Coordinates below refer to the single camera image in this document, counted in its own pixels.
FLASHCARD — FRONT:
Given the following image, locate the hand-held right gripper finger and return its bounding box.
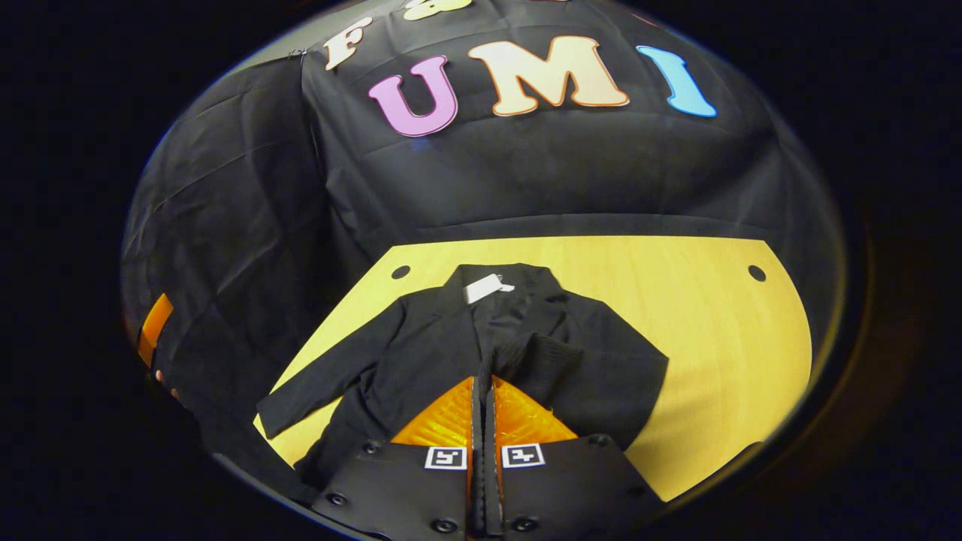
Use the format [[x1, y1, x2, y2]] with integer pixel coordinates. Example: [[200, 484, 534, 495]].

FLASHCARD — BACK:
[[312, 376, 486, 540], [485, 374, 666, 540]]

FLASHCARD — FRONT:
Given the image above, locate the black jacket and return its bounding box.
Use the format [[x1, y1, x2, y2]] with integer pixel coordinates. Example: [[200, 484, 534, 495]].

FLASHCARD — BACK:
[[256, 263, 670, 489]]

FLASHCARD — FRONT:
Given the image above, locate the black backdrop cloth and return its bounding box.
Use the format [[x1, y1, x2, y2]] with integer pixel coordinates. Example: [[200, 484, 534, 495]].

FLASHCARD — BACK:
[[120, 0, 849, 452]]

